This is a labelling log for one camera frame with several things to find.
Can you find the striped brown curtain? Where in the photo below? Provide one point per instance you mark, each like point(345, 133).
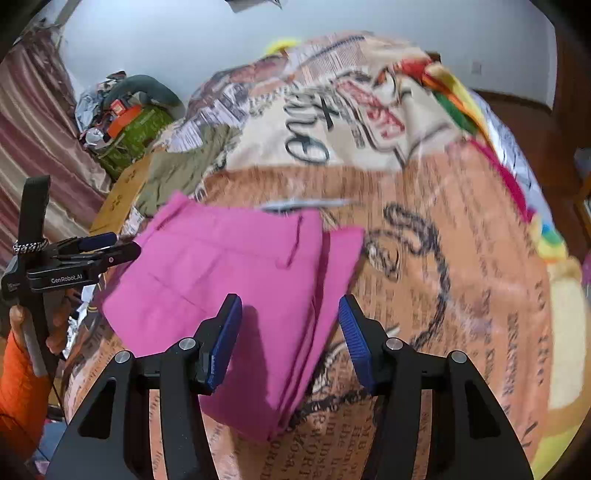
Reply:
point(37, 115)

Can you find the brown wooden furniture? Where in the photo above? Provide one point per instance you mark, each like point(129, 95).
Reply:
point(531, 152)

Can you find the olive green garment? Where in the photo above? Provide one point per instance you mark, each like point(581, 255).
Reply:
point(184, 170)

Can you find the pink pants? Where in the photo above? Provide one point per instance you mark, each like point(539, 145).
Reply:
point(221, 258)

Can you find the green patterned bag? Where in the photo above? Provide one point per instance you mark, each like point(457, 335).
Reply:
point(138, 134)

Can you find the yellow round object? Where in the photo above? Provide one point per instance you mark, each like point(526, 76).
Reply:
point(281, 46)

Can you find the grey cushion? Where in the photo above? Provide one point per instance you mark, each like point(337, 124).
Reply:
point(152, 87)

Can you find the brown cardboard box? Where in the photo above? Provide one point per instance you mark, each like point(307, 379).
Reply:
point(120, 194)

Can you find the multicoloured striped blanket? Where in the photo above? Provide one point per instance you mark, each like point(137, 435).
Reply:
point(461, 106)

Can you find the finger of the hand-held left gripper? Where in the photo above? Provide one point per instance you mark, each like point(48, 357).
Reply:
point(120, 253)
point(99, 239)

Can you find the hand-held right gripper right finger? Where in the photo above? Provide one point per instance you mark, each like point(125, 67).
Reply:
point(355, 341)

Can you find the printed blanket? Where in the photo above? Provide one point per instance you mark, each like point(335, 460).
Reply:
point(461, 277)

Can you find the person's left hand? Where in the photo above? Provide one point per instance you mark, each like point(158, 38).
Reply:
point(57, 327)

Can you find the orange box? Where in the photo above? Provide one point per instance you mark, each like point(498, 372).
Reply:
point(124, 121)

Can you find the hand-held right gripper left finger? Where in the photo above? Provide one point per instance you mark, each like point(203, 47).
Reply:
point(224, 341)

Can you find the crinkled silver plastic bag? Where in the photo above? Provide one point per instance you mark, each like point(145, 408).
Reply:
point(92, 106)

